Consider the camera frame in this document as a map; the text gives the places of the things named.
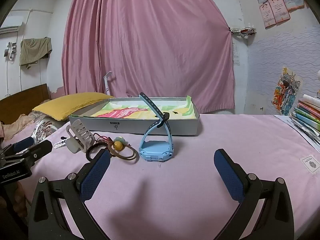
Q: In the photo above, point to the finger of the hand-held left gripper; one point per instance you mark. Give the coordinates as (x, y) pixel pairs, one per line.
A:
(40, 150)
(23, 143)

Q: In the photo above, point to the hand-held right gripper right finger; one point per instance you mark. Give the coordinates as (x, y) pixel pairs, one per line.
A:
(228, 175)

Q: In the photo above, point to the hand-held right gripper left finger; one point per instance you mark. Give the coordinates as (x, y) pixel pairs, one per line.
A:
(95, 172)

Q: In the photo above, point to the white hair claw clip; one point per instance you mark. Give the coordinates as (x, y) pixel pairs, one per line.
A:
(80, 132)

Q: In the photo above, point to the grey box with colourful lining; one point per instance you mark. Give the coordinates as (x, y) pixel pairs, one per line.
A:
(130, 127)

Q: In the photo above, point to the blue smartwatch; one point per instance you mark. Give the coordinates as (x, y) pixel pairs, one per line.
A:
(155, 150)

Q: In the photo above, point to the small clear hair clip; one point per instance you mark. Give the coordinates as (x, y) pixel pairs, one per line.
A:
(60, 144)

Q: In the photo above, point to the floral pillow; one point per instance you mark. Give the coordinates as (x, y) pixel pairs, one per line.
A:
(42, 127)

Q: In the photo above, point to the wooden headboard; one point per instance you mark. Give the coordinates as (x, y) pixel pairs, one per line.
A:
(22, 100)

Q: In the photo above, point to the yellow pillow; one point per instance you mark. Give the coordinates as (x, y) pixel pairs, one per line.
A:
(67, 103)

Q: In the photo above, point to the pink bed sheet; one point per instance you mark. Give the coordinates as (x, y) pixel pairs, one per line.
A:
(175, 192)

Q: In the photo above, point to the loose white papers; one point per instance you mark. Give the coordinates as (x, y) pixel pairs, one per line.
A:
(287, 121)

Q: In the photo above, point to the white clip lamp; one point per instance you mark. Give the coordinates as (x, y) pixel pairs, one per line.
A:
(107, 82)

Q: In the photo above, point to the olive green hanging cloth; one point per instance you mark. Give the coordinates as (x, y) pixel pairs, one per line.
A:
(35, 50)

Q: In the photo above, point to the stack of books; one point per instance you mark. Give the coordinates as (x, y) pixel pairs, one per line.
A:
(308, 115)

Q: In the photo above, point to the white air conditioner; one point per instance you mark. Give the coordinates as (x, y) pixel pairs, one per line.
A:
(10, 26)

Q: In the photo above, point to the pink curtain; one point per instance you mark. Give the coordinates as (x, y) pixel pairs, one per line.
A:
(150, 42)

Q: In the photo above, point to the colourful wall poster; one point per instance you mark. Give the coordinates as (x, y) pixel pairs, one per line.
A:
(286, 92)

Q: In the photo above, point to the group of pink wall certificates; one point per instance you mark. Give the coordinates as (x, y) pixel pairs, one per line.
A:
(277, 7)

